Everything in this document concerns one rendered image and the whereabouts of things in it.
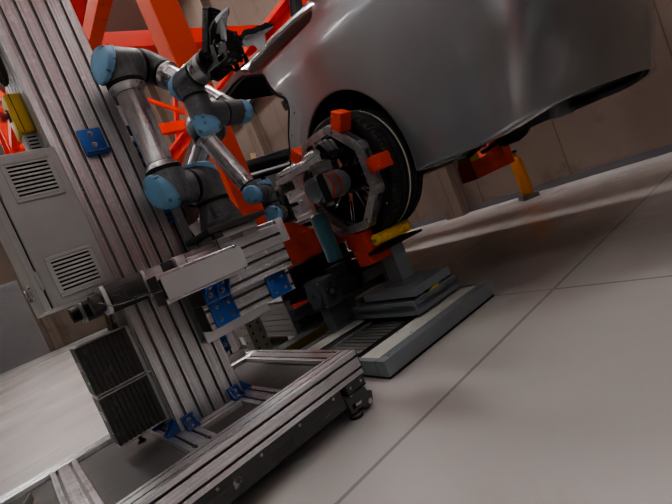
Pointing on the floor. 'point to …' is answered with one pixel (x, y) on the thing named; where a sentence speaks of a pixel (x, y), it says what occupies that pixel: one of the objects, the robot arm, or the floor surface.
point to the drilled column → (255, 335)
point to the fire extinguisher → (522, 179)
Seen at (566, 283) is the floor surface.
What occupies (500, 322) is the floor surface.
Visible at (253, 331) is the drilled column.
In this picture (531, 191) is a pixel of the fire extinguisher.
